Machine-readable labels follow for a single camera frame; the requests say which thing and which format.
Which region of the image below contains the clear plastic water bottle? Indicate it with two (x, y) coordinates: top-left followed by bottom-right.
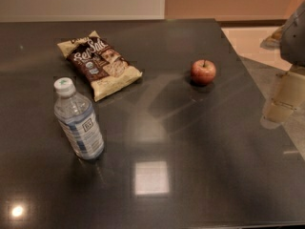
(54, 77), (104, 160)

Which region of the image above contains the brown chip bag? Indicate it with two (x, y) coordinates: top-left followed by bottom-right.
(57, 31), (142, 102)

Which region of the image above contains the red apple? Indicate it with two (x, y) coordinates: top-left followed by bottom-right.
(191, 59), (216, 85)

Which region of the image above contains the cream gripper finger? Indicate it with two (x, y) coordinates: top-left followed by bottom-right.
(260, 27), (283, 49)
(262, 65), (305, 124)

